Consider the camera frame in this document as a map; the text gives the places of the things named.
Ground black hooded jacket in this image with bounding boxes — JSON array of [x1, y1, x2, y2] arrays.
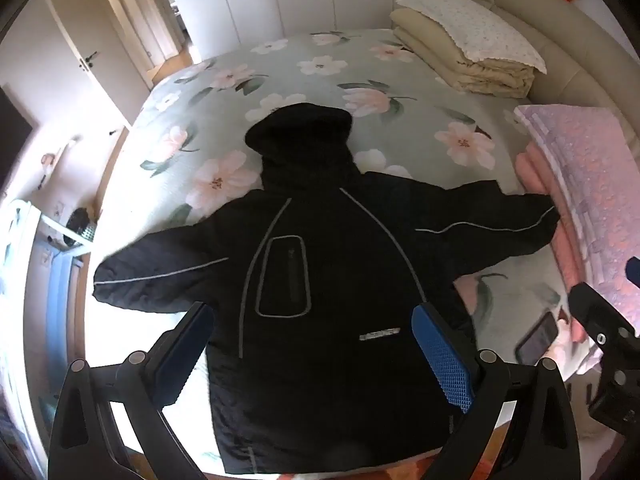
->
[[94, 103, 553, 474]]

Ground white bedroom door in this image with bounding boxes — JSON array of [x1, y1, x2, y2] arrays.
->
[[48, 0, 150, 124]]

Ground black smartphone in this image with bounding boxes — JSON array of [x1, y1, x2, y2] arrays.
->
[[514, 311, 559, 365]]

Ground purple patterned folded blanket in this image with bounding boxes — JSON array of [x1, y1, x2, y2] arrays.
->
[[514, 104, 639, 327]]

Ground folded pink blanket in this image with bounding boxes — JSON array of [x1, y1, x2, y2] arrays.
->
[[514, 143, 586, 292]]

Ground light blue desk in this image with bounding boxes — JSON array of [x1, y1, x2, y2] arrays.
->
[[1, 200, 92, 477]]

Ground beige upholstered headboard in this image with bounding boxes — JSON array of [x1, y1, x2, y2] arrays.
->
[[472, 0, 639, 157]]

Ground black waste basket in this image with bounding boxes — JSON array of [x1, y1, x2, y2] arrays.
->
[[66, 208, 96, 242]]

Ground folded beige quilt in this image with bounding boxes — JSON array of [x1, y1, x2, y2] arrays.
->
[[390, 9, 535, 99]]

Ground white floral pillow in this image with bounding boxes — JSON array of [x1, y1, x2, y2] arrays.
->
[[396, 0, 547, 74]]

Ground floral green bedspread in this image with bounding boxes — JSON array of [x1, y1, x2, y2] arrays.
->
[[81, 27, 584, 476]]

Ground wooden wall shelf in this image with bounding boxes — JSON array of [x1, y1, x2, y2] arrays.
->
[[37, 136, 81, 191]]

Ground black wall television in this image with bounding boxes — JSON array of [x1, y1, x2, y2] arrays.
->
[[1, 84, 39, 196]]

